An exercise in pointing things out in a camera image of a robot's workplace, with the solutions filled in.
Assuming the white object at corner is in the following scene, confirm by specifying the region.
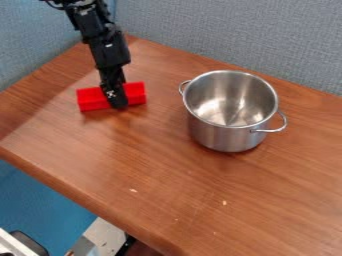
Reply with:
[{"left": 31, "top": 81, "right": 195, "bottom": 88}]
[{"left": 0, "top": 228, "right": 36, "bottom": 256}]

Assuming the stainless steel pot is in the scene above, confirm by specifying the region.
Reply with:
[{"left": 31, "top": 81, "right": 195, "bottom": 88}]
[{"left": 178, "top": 70, "right": 289, "bottom": 153}]

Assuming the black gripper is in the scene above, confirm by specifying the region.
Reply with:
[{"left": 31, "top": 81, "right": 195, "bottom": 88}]
[{"left": 40, "top": 0, "right": 131, "bottom": 109}]

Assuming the red rectangular block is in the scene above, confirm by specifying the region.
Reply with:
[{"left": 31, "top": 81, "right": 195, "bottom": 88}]
[{"left": 76, "top": 81, "right": 147, "bottom": 112}]

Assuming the white table leg bracket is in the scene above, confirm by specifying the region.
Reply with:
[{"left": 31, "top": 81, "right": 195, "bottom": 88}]
[{"left": 65, "top": 218, "right": 126, "bottom": 256}]

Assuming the black chair part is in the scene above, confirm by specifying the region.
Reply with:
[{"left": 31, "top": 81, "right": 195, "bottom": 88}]
[{"left": 9, "top": 230, "right": 49, "bottom": 256}]

